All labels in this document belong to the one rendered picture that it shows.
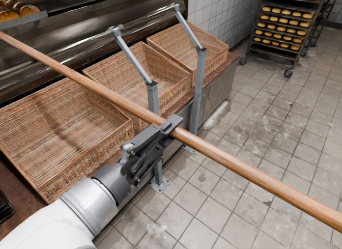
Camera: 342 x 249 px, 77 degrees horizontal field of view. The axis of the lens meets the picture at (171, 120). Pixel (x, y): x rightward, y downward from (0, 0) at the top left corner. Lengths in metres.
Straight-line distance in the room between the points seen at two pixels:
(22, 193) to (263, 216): 1.51
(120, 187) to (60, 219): 0.10
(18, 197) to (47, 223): 0.93
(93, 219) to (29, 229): 0.09
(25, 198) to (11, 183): 0.14
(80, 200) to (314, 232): 1.70
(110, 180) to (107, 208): 0.05
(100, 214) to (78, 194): 0.05
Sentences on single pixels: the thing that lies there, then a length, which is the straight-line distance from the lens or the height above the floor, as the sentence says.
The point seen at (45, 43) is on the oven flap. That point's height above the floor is 1.06.
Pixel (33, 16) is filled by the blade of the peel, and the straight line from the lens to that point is 1.36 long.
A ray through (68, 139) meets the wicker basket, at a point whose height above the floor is 0.59.
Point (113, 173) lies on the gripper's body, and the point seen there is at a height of 1.22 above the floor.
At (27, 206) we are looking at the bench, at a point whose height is 0.58.
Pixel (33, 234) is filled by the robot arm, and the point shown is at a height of 1.24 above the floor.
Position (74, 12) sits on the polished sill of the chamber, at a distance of 1.44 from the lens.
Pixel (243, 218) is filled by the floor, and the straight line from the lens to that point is 1.75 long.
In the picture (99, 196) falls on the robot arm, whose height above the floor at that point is 1.22.
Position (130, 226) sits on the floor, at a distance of 1.67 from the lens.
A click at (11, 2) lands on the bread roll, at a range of 1.50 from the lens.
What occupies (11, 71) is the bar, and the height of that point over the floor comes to 1.17.
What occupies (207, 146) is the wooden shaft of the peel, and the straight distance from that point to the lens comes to 0.47.
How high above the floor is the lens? 1.55
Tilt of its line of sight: 44 degrees down
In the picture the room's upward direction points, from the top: straight up
